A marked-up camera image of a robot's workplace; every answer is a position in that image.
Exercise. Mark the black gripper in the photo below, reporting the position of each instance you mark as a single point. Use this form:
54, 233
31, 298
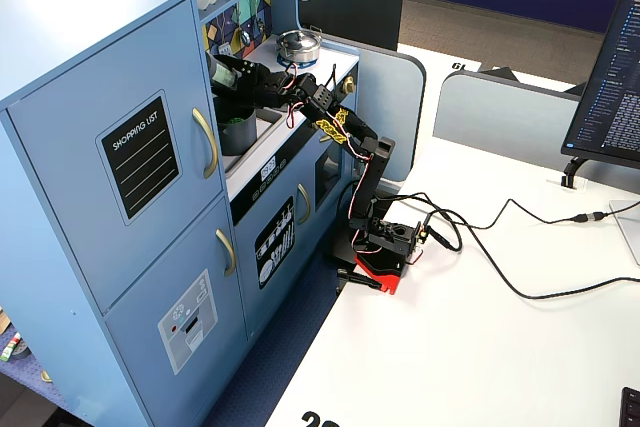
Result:
248, 78

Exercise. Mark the steel pot with lid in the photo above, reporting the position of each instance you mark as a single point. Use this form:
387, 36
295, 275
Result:
298, 45

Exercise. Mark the gray cooking pot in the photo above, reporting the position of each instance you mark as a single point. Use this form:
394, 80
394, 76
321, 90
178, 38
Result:
240, 134

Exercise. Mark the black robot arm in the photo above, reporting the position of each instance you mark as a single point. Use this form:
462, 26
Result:
372, 172

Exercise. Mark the black keyboard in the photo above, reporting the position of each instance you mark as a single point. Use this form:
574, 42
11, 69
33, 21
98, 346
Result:
632, 409

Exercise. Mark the gray tape roll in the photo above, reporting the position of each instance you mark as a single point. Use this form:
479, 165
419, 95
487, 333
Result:
21, 351

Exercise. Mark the black table clamp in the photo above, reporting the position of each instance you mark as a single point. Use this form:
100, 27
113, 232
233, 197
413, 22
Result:
357, 278

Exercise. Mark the gold stove knob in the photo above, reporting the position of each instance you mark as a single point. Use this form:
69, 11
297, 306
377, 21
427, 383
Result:
348, 84

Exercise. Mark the steel toy spatula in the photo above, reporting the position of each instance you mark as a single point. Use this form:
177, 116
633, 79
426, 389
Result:
226, 49

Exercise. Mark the black monitor mount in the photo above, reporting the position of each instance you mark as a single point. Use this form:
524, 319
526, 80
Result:
572, 172

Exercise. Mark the steel toy ladle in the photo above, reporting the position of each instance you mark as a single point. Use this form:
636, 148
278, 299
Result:
245, 37

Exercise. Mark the red arm base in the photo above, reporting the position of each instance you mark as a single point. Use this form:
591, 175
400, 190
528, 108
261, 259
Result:
382, 274

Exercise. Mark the blue toy kitchen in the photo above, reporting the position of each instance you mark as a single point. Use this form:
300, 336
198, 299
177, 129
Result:
75, 97

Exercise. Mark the black Dell monitor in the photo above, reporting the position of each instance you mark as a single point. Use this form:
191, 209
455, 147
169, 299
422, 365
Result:
360, 7

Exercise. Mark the computer monitor showing code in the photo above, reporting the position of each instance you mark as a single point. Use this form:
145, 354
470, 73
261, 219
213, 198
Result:
610, 72

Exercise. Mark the gray desk divider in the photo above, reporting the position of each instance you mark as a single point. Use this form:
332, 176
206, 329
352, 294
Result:
390, 112
500, 117

